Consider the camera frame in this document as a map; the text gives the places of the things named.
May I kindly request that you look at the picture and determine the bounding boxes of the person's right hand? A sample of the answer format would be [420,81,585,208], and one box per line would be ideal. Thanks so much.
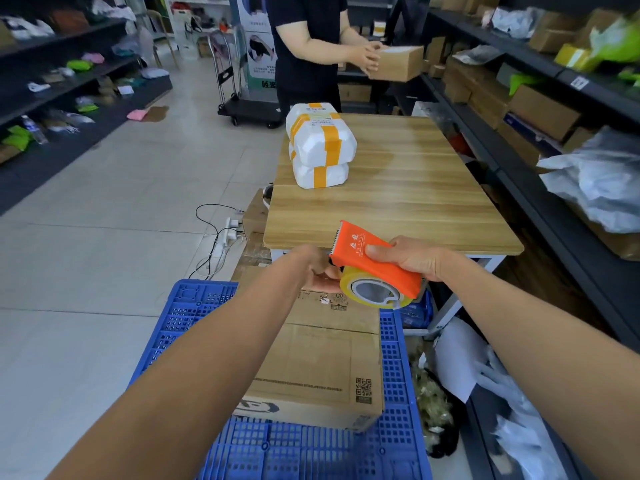
[364,236,454,284]

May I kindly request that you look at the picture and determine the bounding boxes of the person's left hand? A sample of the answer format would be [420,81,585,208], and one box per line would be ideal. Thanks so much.
[292,245,344,295]

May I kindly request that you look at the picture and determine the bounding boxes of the orange tape dispenser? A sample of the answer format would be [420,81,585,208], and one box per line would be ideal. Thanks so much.
[328,220,424,301]

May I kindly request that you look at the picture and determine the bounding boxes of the person's left forearm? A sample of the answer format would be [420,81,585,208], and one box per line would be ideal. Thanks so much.
[47,249,307,480]

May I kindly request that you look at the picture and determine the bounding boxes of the person's right forearm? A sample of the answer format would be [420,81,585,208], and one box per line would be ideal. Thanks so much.
[434,251,640,480]

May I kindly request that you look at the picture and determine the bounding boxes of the yellow tape roll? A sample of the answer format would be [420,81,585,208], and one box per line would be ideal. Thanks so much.
[339,266,417,311]

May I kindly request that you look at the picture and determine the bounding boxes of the small blue plastic basket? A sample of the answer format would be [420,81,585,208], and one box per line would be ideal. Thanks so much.
[399,289,434,330]

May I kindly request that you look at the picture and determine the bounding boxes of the large printed cardboard box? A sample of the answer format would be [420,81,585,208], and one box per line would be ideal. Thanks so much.
[232,289,385,434]

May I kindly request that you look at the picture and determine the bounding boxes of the flat brown cardboard sheets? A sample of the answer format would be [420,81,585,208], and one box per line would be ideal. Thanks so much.
[230,189,274,283]

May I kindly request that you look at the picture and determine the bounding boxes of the white parcel with orange tape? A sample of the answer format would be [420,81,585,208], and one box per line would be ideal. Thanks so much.
[291,117,358,168]
[285,102,341,141]
[289,144,350,190]

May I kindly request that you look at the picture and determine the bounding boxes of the white plastic mailer bag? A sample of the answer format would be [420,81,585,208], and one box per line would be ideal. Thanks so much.
[432,317,489,404]

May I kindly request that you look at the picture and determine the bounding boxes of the clear bag of goods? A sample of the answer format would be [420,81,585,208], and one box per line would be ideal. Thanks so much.
[409,340,462,459]

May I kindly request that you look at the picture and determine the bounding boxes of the blue plastic crate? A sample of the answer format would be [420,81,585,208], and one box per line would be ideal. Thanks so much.
[128,279,434,480]

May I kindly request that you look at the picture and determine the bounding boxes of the dark shelf unit with boxes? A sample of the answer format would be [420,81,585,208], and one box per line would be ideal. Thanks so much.
[389,0,640,480]

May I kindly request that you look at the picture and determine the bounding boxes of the black platform hand truck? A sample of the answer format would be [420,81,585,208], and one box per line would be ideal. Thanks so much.
[207,29,284,129]

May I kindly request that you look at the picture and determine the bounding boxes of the small brown cardboard box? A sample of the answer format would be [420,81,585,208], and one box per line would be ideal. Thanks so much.
[369,45,425,83]

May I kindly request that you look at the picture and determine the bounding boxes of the crumpled white plastic bags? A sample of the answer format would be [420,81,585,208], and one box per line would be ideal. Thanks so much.
[474,349,557,480]

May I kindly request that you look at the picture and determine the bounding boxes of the large grey plastic bag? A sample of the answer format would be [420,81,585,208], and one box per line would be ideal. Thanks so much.
[536,126,640,235]

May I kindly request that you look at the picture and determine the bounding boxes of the white printed banner stand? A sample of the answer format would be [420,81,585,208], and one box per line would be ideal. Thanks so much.
[233,0,279,103]

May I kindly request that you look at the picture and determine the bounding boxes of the yellow taped packet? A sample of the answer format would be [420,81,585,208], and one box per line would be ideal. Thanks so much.
[553,43,594,71]

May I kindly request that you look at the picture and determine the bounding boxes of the lime green plastic bag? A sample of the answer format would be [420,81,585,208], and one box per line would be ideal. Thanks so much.
[589,16,640,64]

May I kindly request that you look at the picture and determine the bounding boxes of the dark shelf unit with packets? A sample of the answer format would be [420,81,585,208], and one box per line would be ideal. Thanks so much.
[0,0,174,216]

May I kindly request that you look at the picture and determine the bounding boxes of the clear plastic water bottle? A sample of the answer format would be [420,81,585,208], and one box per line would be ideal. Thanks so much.
[20,114,49,146]

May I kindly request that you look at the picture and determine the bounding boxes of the green flat packet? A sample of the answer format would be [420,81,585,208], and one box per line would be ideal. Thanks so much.
[1,125,33,152]

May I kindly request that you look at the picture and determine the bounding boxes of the black power cable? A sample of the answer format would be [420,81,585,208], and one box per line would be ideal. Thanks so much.
[187,203,247,281]

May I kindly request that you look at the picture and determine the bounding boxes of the metal frame chair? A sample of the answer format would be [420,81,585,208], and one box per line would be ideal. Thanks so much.
[144,9,180,69]

